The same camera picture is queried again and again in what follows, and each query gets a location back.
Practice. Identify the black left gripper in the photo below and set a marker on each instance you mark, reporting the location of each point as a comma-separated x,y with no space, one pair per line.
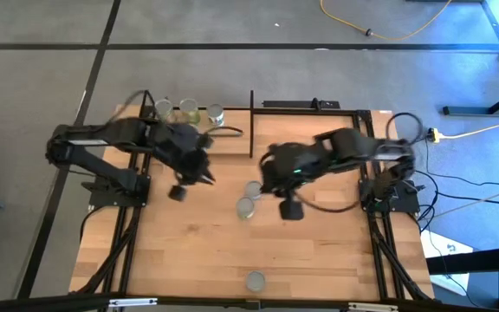
184,151

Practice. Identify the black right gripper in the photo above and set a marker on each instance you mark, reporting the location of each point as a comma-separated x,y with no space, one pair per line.
284,167

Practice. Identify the blue can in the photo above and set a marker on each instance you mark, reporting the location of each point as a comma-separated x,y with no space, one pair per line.
254,189

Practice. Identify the mixed veggies label can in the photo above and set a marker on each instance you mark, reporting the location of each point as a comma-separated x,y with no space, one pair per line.
245,208

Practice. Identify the green pears label can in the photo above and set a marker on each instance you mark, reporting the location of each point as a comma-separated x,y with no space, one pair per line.
215,114

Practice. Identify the red pineapple label can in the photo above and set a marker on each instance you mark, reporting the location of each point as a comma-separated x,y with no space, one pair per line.
163,108

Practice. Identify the yellow pineapple rings can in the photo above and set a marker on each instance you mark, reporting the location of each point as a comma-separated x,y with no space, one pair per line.
255,281

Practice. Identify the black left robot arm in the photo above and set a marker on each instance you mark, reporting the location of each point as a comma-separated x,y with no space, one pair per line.
102,136

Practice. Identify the black bar behind table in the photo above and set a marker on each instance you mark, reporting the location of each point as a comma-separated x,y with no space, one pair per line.
297,104

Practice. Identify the yellow power plug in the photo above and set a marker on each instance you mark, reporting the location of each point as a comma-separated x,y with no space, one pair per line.
434,135

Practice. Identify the white box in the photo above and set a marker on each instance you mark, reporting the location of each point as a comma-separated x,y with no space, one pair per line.
438,249

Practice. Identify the black floor beam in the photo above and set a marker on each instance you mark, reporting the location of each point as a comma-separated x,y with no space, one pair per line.
479,260

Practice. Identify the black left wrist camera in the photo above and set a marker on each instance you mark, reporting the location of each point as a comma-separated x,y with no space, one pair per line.
177,193

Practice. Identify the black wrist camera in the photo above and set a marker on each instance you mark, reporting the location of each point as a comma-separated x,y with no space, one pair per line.
177,193
291,210

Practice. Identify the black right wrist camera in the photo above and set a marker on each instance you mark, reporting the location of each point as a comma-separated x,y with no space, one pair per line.
291,210

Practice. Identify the black shelf frame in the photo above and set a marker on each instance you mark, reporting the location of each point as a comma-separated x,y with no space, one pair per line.
251,125

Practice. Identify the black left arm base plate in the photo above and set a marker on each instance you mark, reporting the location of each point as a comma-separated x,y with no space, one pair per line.
102,197

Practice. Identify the black aluminium table frame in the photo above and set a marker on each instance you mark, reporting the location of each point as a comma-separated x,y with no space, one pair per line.
362,118

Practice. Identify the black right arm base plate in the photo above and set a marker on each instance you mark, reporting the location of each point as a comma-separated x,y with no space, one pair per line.
407,193

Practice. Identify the silver frame bracket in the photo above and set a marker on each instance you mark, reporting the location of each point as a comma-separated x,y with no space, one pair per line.
373,307
132,302

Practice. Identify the black steel desk frame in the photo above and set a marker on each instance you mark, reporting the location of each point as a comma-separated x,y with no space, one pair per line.
470,111

